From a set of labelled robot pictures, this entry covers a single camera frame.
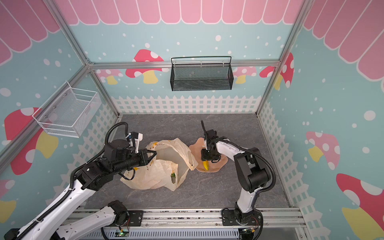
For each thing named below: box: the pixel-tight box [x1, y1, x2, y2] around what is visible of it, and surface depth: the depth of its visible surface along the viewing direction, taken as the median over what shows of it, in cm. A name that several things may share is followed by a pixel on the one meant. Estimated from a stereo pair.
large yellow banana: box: [203, 160, 209, 171], surface depth 91 cm
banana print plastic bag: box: [120, 137, 199, 192], surface depth 72 cm
